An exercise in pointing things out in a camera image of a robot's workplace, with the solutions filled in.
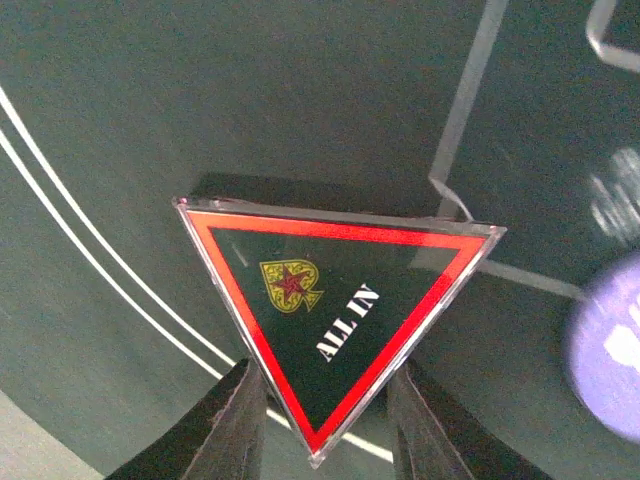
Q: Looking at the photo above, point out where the red triangular all-in marker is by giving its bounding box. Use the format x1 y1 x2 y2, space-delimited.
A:
174 197 505 467

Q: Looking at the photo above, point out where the round black poker mat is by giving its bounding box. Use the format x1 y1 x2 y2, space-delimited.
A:
1 1 639 479

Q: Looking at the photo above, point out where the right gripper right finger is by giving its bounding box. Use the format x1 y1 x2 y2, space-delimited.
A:
387 358 550 480

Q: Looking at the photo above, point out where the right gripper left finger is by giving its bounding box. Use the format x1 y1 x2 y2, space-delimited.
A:
109 359 267 480

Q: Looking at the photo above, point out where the purple small blind button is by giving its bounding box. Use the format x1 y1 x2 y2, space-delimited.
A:
565 250 639 444

